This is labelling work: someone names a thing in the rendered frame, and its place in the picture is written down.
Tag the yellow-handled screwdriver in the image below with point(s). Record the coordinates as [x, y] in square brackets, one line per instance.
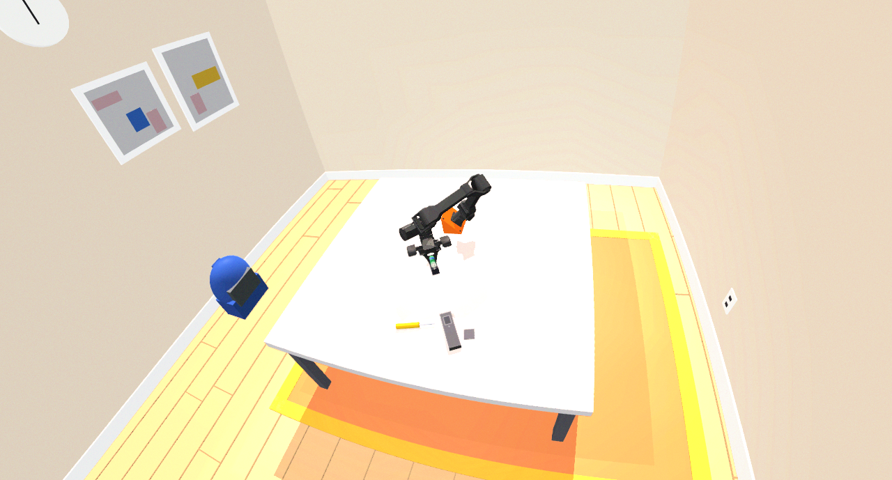
[410, 325]

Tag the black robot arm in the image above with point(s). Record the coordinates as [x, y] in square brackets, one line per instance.
[429, 215]

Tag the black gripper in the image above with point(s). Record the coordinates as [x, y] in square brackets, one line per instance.
[412, 249]

